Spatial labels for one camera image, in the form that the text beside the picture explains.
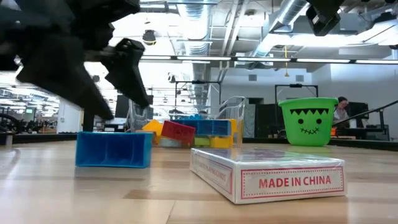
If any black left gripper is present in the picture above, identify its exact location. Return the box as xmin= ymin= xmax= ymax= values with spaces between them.
xmin=0 ymin=0 xmax=150 ymax=121

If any green monster-face bucket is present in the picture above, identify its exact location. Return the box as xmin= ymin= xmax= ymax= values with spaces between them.
xmin=278 ymin=97 xmax=340 ymax=147

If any blue rounded toy block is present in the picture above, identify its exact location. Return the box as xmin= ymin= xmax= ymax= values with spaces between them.
xmin=75 ymin=131 xmax=154 ymax=169

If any silver ventilation duct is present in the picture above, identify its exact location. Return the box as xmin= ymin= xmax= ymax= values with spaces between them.
xmin=178 ymin=0 xmax=214 ymax=103
xmin=248 ymin=0 xmax=312 ymax=60

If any red toy brick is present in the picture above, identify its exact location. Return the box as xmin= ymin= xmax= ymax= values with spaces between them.
xmin=160 ymin=120 xmax=197 ymax=146

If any card deck with red print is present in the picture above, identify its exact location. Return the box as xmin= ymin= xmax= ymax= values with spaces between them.
xmin=189 ymin=147 xmax=348 ymax=205

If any large blue toy brick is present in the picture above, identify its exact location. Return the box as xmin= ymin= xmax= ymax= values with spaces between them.
xmin=172 ymin=114 xmax=233 ymax=137

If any black station frame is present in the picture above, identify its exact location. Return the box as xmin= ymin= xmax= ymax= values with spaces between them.
xmin=274 ymin=83 xmax=320 ymax=100

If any white pillar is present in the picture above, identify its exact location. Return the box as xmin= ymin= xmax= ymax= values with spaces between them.
xmin=57 ymin=101 xmax=85 ymax=134

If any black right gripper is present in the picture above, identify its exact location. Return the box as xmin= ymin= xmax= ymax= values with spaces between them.
xmin=306 ymin=0 xmax=346 ymax=10

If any grey partition panel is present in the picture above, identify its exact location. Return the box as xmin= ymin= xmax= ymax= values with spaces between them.
xmin=244 ymin=103 xmax=256 ymax=138

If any small mint block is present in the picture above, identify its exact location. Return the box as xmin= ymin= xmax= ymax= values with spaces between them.
xmin=157 ymin=138 xmax=183 ymax=148

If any long ceiling light strip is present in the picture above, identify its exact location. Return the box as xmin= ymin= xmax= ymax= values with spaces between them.
xmin=139 ymin=55 xmax=398 ymax=65

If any small yellow toy brick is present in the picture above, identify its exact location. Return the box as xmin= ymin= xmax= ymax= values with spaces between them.
xmin=210 ymin=136 xmax=234 ymax=149

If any black desk monitor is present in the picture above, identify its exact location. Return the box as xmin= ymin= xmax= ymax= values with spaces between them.
xmin=346 ymin=101 xmax=370 ymax=119

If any clear plastic bin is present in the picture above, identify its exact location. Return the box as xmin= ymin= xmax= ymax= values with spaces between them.
xmin=126 ymin=95 xmax=246 ymax=149

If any yellow wedge block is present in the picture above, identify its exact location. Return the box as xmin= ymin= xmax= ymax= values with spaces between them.
xmin=142 ymin=119 xmax=165 ymax=146

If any black ceiling cable reel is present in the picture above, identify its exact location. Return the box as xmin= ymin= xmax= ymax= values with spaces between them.
xmin=142 ymin=29 xmax=157 ymax=46

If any yellow square toy brick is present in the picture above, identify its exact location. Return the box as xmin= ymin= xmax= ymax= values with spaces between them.
xmin=230 ymin=118 xmax=244 ymax=147

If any black cabinet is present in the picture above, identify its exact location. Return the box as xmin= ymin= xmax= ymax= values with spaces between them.
xmin=254 ymin=103 xmax=282 ymax=139

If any light green toy brick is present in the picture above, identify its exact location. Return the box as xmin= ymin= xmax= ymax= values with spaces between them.
xmin=194 ymin=136 xmax=212 ymax=148

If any black monitor screen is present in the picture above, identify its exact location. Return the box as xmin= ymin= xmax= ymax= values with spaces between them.
xmin=114 ymin=95 xmax=155 ymax=118

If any black upright panel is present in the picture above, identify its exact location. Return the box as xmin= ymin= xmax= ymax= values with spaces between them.
xmin=82 ymin=111 xmax=96 ymax=133

